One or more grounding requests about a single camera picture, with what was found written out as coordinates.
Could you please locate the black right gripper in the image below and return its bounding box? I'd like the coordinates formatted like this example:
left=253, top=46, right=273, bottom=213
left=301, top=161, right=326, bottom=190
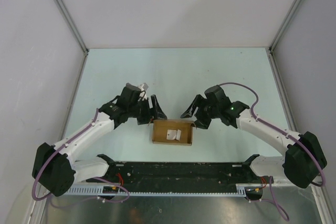
left=180, top=94, right=220, bottom=130

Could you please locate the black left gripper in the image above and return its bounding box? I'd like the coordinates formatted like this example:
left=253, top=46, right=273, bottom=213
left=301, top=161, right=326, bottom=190
left=128, top=95, right=167, bottom=125

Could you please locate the brown cardboard box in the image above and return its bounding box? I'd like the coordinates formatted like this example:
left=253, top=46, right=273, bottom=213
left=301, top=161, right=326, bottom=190
left=152, top=120, right=195, bottom=146

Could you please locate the small clear plastic packet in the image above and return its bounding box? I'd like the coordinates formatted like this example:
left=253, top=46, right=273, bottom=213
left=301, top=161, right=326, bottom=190
left=166, top=130, right=182, bottom=141

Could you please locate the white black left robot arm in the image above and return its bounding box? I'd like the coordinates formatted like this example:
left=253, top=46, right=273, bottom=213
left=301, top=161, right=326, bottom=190
left=31, top=84, right=167, bottom=201

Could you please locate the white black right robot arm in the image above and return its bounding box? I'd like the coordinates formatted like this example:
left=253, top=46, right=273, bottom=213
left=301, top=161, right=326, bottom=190
left=181, top=85, right=327, bottom=188

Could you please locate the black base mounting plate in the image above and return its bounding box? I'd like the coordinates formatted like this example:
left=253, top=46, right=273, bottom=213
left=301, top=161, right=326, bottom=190
left=102, top=161, right=274, bottom=184

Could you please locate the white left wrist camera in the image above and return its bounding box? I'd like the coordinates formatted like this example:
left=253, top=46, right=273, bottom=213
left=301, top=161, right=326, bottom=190
left=126, top=82, right=149, bottom=92

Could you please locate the grey slotted cable duct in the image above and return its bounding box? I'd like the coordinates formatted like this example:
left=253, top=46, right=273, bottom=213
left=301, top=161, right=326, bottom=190
left=65, top=183, right=262, bottom=197

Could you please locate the aluminium rail right side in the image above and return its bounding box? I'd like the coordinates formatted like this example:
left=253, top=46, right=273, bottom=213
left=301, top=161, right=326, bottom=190
left=266, top=48, right=298, bottom=131

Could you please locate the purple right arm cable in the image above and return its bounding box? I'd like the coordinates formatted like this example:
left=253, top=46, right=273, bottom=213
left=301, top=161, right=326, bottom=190
left=219, top=82, right=326, bottom=221

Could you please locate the aluminium corner post left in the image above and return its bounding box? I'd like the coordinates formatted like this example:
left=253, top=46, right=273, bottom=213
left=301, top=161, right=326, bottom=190
left=53, top=0, right=89, bottom=56

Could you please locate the aluminium corner post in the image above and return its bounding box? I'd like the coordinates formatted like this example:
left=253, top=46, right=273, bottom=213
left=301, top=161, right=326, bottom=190
left=53, top=0, right=89, bottom=56
left=269, top=0, right=305, bottom=53

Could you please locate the aluminium corner post right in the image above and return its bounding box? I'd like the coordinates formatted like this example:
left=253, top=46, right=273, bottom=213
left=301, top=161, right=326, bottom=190
left=269, top=0, right=305, bottom=53

